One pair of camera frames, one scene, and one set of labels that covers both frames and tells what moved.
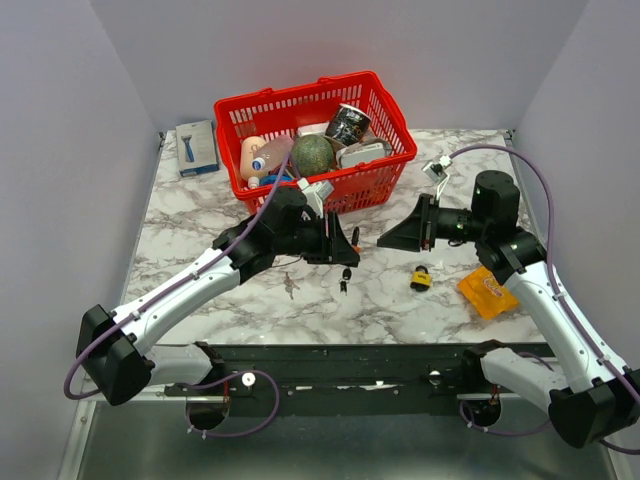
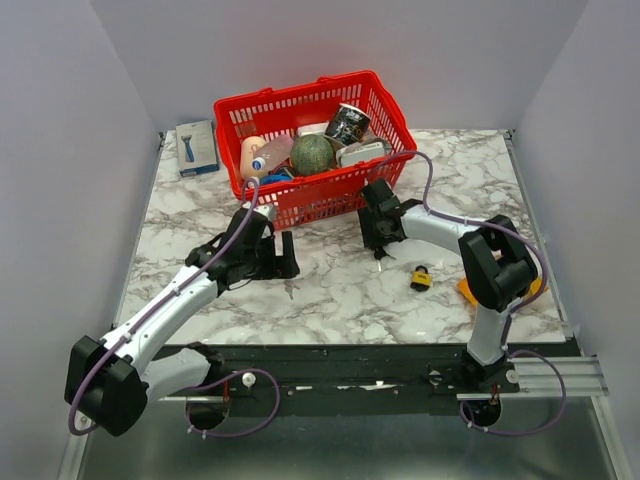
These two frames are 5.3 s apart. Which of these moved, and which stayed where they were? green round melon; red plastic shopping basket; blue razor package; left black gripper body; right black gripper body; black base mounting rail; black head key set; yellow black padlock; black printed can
Moved: left black gripper body; black head key set; right black gripper body
Stayed: blue razor package; red plastic shopping basket; green round melon; yellow black padlock; black base mounting rail; black printed can
